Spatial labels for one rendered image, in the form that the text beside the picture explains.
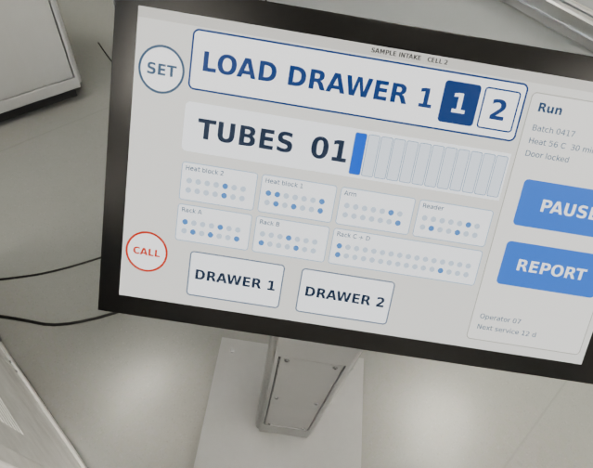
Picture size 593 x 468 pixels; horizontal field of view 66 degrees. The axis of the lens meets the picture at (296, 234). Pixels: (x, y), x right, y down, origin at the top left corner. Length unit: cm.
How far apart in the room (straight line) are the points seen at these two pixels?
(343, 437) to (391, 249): 102
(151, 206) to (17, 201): 153
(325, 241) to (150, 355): 114
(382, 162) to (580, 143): 18
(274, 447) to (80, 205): 110
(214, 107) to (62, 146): 170
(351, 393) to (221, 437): 40
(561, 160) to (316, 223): 23
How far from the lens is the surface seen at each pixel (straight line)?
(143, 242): 47
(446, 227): 46
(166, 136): 45
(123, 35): 46
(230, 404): 142
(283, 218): 44
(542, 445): 170
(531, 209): 49
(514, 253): 49
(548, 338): 54
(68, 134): 216
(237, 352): 147
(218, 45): 44
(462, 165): 46
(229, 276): 46
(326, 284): 46
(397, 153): 44
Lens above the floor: 140
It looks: 54 degrees down
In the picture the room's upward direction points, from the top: 11 degrees clockwise
